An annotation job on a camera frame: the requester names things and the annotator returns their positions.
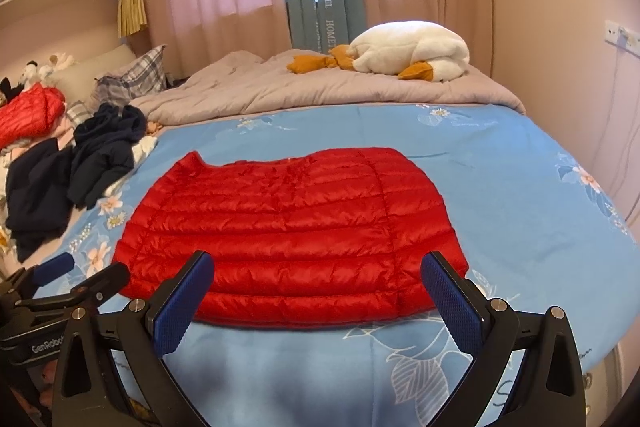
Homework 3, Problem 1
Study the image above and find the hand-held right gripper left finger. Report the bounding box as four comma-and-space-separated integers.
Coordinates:
50, 250, 216, 427

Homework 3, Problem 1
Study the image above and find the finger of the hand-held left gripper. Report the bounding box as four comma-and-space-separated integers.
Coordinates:
0, 252, 76, 304
19, 262, 132, 313

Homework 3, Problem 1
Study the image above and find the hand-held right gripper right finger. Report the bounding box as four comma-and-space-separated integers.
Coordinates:
420, 250, 588, 427

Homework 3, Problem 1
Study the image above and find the red down jacket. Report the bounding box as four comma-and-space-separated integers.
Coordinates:
111, 147, 470, 331
0, 85, 67, 151

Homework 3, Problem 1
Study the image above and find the dark navy garment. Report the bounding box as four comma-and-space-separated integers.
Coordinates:
5, 137, 77, 264

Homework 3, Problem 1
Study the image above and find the navy hoodie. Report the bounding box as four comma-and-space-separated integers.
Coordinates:
66, 103, 149, 211

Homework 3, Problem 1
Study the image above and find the blue floral bed sheet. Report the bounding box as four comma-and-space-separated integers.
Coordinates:
0, 101, 632, 427

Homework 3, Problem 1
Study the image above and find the white cloth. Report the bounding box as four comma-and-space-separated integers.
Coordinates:
104, 136, 159, 198

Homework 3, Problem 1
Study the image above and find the crumpled red down jacket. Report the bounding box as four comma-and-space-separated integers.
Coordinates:
0, 85, 67, 151

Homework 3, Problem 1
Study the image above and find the small white plush toy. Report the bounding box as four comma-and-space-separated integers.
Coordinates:
42, 52, 77, 71
20, 61, 45, 84

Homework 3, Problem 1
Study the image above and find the beige padded headboard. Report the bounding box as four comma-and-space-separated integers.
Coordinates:
45, 44, 137, 94

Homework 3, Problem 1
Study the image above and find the plaid pillow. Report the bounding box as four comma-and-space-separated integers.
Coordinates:
94, 44, 169, 104

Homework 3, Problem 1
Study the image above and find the grey duvet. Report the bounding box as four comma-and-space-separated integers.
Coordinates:
134, 49, 527, 128

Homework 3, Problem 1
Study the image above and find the white goose plush toy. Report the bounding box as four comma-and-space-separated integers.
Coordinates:
286, 20, 472, 84

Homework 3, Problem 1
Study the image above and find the yellow pleated hanging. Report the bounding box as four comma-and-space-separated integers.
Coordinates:
117, 0, 149, 39

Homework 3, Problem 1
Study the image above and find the white wall socket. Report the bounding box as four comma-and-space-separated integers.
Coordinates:
603, 19, 640, 48

